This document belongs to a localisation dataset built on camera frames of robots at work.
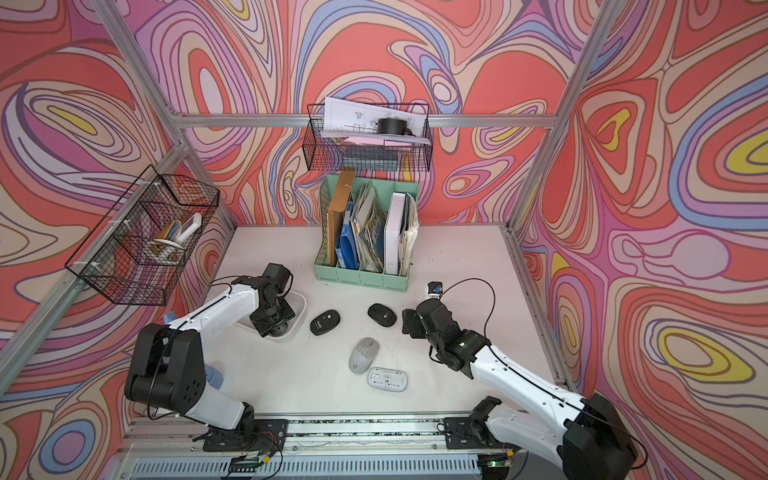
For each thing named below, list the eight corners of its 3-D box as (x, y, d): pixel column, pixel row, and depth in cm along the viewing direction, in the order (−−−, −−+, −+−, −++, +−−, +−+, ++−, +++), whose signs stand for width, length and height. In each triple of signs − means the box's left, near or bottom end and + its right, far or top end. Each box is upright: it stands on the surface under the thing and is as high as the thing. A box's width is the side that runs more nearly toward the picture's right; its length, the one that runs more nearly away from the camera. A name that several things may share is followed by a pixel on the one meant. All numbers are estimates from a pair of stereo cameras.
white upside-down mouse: (365, 386, 83) (365, 384, 81) (369, 367, 86) (369, 364, 84) (406, 394, 81) (407, 391, 80) (409, 374, 85) (409, 371, 83)
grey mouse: (346, 367, 86) (344, 364, 84) (363, 337, 92) (363, 333, 90) (364, 378, 84) (364, 374, 82) (381, 346, 90) (381, 342, 88)
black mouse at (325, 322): (313, 338, 92) (311, 333, 89) (308, 323, 95) (306, 319, 92) (343, 325, 95) (342, 320, 92) (338, 311, 98) (336, 306, 95)
